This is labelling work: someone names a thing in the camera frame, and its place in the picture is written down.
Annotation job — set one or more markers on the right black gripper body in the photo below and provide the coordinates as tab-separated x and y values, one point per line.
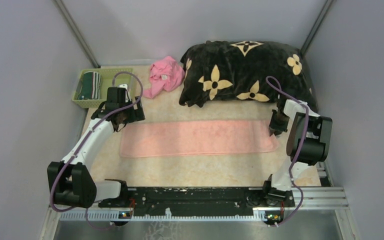
278	123

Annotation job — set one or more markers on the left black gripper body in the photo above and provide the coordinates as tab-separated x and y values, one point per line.
131	114

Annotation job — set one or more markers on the green white striped towel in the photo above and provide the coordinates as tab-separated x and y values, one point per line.
90	86

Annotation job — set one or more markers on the light salmon pink towel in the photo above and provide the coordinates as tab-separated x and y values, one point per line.
196	138

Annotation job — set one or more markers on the black blanket with beige flowers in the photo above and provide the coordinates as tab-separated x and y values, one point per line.
224	71

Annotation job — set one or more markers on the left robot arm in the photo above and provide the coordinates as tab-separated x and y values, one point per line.
70	180

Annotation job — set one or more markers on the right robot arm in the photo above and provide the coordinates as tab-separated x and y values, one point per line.
308	143

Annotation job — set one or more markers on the green perforated plastic basket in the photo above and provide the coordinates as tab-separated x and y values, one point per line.
110	77

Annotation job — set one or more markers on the bright pink crumpled towel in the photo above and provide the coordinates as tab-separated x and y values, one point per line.
164	75

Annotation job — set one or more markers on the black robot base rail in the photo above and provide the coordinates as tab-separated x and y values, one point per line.
199	202

